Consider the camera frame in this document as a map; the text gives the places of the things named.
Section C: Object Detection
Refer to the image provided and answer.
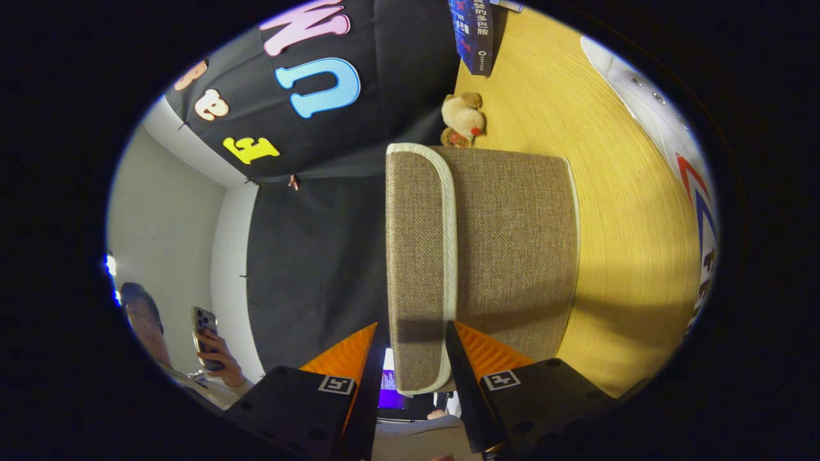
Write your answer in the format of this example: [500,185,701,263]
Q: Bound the black backdrop cloth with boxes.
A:
[165,0,463,373]

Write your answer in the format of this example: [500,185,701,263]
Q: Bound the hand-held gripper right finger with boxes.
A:
[445,319,621,459]

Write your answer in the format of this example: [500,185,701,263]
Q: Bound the smartphone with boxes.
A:
[192,306,227,372]

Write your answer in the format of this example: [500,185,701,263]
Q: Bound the brown plush toy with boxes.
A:
[440,92,488,149]

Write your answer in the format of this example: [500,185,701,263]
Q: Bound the computer monitor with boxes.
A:
[379,348,411,411]

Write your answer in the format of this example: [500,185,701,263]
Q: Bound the white canvas shoe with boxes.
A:
[580,35,719,340]

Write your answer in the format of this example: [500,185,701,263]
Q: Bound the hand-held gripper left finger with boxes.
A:
[224,322,386,461]

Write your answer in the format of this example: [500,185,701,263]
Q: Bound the blue cover book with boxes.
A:
[447,0,495,77]

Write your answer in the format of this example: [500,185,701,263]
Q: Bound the beige fabric storage box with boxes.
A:
[385,142,581,395]

